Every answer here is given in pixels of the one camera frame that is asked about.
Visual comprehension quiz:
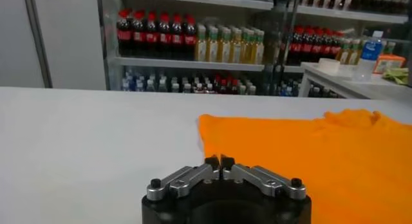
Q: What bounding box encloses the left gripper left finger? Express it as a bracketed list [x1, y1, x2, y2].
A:
[147, 155, 221, 201]

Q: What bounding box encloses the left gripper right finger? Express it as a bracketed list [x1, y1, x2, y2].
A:
[220, 156, 306, 200]

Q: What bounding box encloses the orange T-shirt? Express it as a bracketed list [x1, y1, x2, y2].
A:
[196, 108, 412, 224]

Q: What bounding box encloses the white side table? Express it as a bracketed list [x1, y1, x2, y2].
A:
[297, 61, 412, 101]

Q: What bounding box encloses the white tape roll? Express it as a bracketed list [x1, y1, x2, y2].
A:
[317, 57, 341, 74]

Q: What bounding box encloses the large water bottle blue label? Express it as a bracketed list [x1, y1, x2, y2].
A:
[352, 30, 384, 83]

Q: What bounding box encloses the green cloth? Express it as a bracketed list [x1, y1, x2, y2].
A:
[382, 66, 410, 86]

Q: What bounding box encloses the orange box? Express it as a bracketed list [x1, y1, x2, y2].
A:
[373, 53, 407, 75]

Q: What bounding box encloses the grey wall post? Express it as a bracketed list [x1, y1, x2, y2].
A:
[21, 0, 53, 89]

